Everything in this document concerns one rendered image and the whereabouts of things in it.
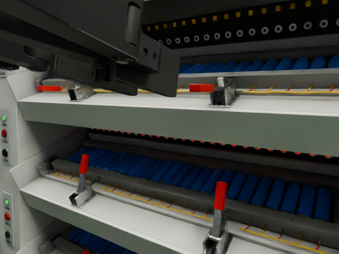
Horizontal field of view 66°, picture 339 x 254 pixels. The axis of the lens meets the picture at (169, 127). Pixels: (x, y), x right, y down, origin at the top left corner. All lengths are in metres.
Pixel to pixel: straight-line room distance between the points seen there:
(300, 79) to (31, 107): 0.48
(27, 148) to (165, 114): 0.39
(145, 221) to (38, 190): 0.27
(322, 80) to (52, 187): 0.52
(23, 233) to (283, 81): 0.61
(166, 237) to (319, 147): 0.24
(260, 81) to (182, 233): 0.23
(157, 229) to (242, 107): 0.22
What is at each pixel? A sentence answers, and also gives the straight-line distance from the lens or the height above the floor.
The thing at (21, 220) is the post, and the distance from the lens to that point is 0.69.
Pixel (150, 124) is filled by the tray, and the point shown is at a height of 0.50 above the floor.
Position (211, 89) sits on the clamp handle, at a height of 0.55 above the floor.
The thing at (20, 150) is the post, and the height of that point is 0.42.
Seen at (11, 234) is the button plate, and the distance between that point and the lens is 0.74.
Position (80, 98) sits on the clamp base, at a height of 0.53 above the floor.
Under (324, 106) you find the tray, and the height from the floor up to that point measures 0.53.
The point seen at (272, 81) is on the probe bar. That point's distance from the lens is 0.34.
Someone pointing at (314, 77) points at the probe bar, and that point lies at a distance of 0.33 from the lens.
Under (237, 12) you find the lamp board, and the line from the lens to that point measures 0.48.
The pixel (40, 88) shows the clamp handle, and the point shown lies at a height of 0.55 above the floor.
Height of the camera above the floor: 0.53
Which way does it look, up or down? 6 degrees down
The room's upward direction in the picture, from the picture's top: 2 degrees clockwise
